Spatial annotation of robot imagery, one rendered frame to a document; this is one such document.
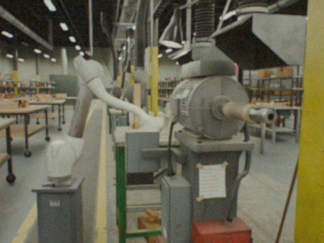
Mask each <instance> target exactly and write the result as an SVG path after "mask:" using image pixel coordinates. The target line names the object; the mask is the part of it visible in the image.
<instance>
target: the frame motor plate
mask: <svg viewBox="0 0 324 243"><path fill-rule="evenodd" d="M173 136H174V137H175V138H176V139H177V140H179V141H181V142H182V143H183V144H185V146H187V147H189V148H191V149H192V150H193V151H194V152H196V153H199V152H217V151H251V150H255V143H253V142H250V141H248V140H244V139H241V138H239V137H237V136H232V138H227V139H224V140H213V139H195V138H194V137H192V136H190V135H189V134H187V133H184V132H183V131H181V130H178V131H174V135H173Z"/></svg>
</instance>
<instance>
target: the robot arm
mask: <svg viewBox="0 0 324 243"><path fill-rule="evenodd" d="M82 56H83V55H79V56H77V57H76V58H75V59H74V61H73V63H74V67H75V69H76V70H77V73H78V74H79V75H80V83H81V87H80V92H79V96H78V98H77V102H76V105H75V109H74V111H73V118H72V121H71V125H70V127H69V131H68V133H67V134H66V135H65V136H64V137H63V139H62V140H56V141H53V142H52V143H51V144H50V145H49V147H48V148H47V152H46V168H47V181H46V182H44V183H43V184H42V187H47V186H52V187H53V188H55V187H58V186H71V184H72V182H73V181H74V180H75V179H76V178H77V177H76V176H72V167H73V164H75V163H76V162H77V161H78V160H80V158H81V157H82V155H83V153H84V139H83V137H82V134H83V132H84V127H85V125H86V121H87V116H88V112H89V110H90V105H91V104H92V99H93V93H94V94H95V95H96V96H97V97H98V98H99V99H100V100H101V101H102V102H103V103H105V104H108V105H110V106H113V107H115V108H117V109H121V110H124V111H128V112H131V113H133V114H135V115H136V116H137V117H138V118H139V120H140V124H139V126H140V128H139V129H156V130H157V131H158V132H159V133H161V132H162V130H163V129H164V121H163V119H162V118H159V117H156V118H152V116H148V115H147V114H146V113H145V112H144V111H143V110H142V109H141V108H139V107H137V106H136V105H133V104H129V103H127V102H124V101H122V100H120V99H117V98H115V97H112V96H110V95H109V94H108V92H107V91H106V90H105V88H104V86H103V84H102V82H101V79H102V77H103V75H104V69H103V67H102V66H101V64H100V63H98V62H95V61H93V60H91V61H86V60H84V59H83V58H82Z"/></svg>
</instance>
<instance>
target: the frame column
mask: <svg viewBox="0 0 324 243"><path fill-rule="evenodd" d="M179 144H180V147H181V149H182V152H183V153H184V154H185V155H186V156H187V160H186V164H182V176H183V177H184V178H185V180H187V182H189V183H190V184H191V186H192V198H191V229H190V243H192V221H194V220H209V219H217V218H226V217H227V214H228V210H229V205H230V202H231V196H232V191H233V189H234V182H235V180H236V177H237V175H239V160H240V156H241V154H242V151H217V152H199V153H196V152H194V151H193V150H192V149H191V148H189V147H187V146H185V144H183V143H182V142H181V141H179ZM237 207H238V196H237V198H236V203H235V207H234V215H233V217H237Z"/></svg>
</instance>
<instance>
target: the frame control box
mask: <svg viewBox="0 0 324 243"><path fill-rule="evenodd" d="M159 144H160V133H159V132H158V131H157V130H156V129H131V130H125V168H126V171H127V173H146V175H147V180H148V181H149V182H151V181H154V180H155V179H157V178H158V177H159V176H161V175H163V174H164V173H166V172H170V176H171V170H170V168H164V170H162V171H161V172H159V158H147V159H143V158H142V149H152V148H159ZM150 172H159V173H158V174H157V175H155V176H154V177H152V178H150Z"/></svg>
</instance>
